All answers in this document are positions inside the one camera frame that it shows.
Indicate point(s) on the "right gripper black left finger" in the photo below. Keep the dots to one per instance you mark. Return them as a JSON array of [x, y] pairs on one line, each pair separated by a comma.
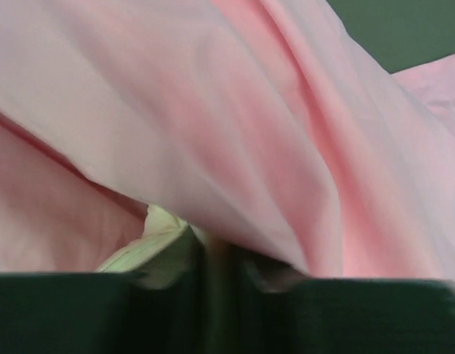
[[158, 308]]

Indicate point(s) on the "cream white pillow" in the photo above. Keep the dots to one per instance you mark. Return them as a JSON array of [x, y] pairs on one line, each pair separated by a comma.
[[157, 243]]

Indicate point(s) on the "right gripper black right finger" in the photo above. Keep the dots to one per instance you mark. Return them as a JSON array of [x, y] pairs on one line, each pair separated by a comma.
[[280, 310]]

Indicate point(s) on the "pink pillowcase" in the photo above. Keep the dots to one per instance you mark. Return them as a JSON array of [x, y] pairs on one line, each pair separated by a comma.
[[261, 122]]

